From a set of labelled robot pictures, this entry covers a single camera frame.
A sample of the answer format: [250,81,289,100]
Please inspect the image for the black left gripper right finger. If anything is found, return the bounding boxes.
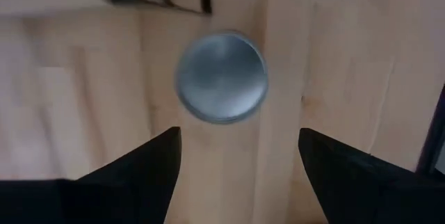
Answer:
[298,127,445,224]

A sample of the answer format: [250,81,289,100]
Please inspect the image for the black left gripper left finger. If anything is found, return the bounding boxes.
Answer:
[0,126,183,224]

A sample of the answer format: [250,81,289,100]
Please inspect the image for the silver-lid tin can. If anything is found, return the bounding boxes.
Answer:
[175,31,269,125]

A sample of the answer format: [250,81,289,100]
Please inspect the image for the black metal rig frame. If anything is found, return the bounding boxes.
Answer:
[415,83,445,182]

